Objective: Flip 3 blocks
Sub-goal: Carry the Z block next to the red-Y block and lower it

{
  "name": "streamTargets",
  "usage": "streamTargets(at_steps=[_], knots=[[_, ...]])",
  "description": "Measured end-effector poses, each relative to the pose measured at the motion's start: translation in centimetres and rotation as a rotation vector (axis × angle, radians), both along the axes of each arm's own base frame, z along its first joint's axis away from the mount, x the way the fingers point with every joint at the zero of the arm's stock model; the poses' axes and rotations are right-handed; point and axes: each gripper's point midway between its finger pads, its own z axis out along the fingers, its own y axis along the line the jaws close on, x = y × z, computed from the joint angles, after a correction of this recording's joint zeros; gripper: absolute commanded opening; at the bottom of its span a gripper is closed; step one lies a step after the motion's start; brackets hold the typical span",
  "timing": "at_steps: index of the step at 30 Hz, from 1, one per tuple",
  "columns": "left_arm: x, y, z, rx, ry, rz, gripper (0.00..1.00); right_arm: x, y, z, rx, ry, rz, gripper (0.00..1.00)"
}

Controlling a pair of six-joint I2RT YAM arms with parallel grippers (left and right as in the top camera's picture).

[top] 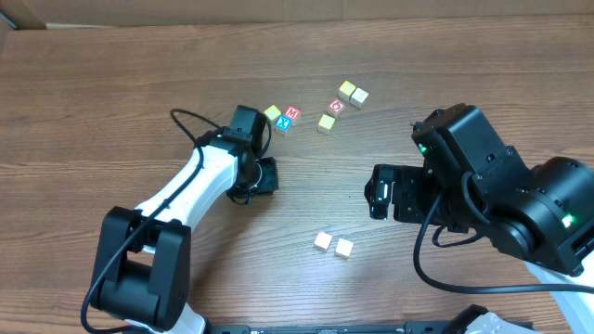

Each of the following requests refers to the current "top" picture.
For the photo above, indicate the yellow block centre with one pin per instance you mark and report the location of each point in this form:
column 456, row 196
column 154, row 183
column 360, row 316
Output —
column 325, row 124

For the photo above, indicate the yellow block left cluster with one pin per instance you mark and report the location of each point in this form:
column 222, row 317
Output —
column 272, row 113

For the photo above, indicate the red M block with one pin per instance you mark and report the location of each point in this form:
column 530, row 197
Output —
column 294, row 114

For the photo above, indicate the white block top right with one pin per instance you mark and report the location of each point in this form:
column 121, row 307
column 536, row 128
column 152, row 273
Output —
column 359, row 97

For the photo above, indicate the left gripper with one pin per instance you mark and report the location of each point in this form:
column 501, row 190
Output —
column 267, row 176

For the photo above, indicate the cardboard backdrop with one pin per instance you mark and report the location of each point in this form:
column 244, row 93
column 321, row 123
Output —
column 35, row 14

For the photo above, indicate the red Y block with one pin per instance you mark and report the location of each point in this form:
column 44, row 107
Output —
column 323, row 241

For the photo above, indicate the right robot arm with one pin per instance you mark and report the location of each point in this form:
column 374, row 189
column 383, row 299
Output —
column 470, row 182

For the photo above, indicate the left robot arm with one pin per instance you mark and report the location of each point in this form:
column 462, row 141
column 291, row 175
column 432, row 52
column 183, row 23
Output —
column 141, row 273

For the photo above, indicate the yellow block top right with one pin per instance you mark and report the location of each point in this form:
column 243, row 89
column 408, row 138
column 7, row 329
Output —
column 346, row 90

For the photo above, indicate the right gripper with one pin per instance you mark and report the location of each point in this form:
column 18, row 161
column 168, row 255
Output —
column 380, row 194

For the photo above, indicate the blue X block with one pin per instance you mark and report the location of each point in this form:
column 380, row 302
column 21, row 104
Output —
column 283, row 124

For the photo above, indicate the yellow ladybug block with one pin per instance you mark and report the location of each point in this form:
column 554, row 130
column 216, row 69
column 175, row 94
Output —
column 344, row 248

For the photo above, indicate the red O block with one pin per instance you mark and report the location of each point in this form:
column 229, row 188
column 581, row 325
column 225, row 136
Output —
column 335, row 108

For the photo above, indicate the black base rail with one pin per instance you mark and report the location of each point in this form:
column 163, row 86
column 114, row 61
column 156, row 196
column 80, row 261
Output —
column 411, row 327

